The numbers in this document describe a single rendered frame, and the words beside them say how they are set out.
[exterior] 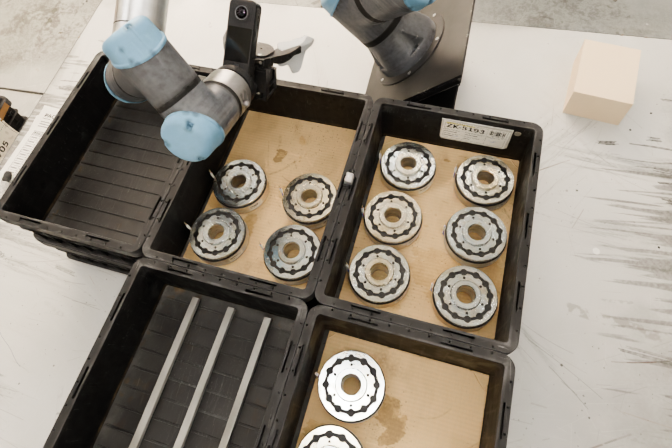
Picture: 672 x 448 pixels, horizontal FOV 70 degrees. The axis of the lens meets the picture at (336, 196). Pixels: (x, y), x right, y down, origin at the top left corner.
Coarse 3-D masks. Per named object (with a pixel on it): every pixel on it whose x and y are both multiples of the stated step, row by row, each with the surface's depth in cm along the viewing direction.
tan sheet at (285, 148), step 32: (256, 128) 100; (288, 128) 99; (320, 128) 99; (256, 160) 96; (288, 160) 96; (320, 160) 95; (256, 224) 90; (288, 224) 89; (192, 256) 88; (256, 256) 87; (288, 256) 86
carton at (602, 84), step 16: (592, 48) 109; (608, 48) 108; (624, 48) 108; (576, 64) 111; (592, 64) 107; (608, 64) 106; (624, 64) 106; (576, 80) 105; (592, 80) 105; (608, 80) 104; (624, 80) 104; (576, 96) 105; (592, 96) 103; (608, 96) 102; (624, 96) 102; (576, 112) 109; (592, 112) 107; (608, 112) 105; (624, 112) 104
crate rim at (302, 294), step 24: (336, 96) 90; (360, 96) 89; (360, 120) 86; (360, 144) 84; (336, 192) 80; (336, 216) 78; (192, 264) 78; (264, 288) 74; (288, 288) 73; (312, 288) 73
